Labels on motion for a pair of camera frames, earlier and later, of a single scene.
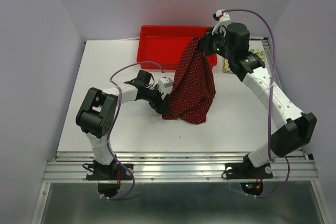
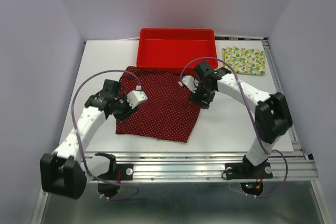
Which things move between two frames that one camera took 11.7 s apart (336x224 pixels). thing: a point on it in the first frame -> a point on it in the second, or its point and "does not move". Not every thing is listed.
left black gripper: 161,106 -> 128,112
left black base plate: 108,172 does not move
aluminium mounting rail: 178,167 does not move
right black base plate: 247,170 does not move
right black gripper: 205,43 -> 196,98
